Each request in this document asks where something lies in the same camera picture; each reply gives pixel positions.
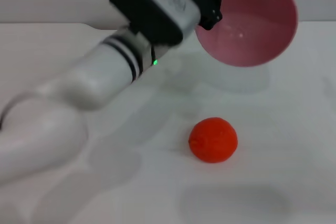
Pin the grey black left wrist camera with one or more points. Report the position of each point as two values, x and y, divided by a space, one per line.
152 6

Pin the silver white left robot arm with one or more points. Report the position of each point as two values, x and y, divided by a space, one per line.
65 98

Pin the orange toy fruit with stem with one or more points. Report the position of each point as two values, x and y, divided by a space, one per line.
213 140

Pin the pink plastic bowl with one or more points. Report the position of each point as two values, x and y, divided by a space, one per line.
252 27

